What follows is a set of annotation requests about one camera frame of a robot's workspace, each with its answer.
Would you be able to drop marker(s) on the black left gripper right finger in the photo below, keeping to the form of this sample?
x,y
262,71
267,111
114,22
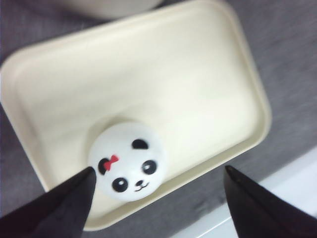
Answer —
x,y
258,213

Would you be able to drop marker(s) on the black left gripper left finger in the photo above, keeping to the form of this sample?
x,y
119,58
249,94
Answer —
x,y
60,213

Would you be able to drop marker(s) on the panda bun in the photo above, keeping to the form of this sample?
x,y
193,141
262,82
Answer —
x,y
130,161

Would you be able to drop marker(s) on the cream plastic tray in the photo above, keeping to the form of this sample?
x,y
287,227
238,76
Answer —
x,y
184,70

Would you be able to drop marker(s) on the stainless steel steamer pot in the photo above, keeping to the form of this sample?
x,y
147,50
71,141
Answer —
x,y
111,8

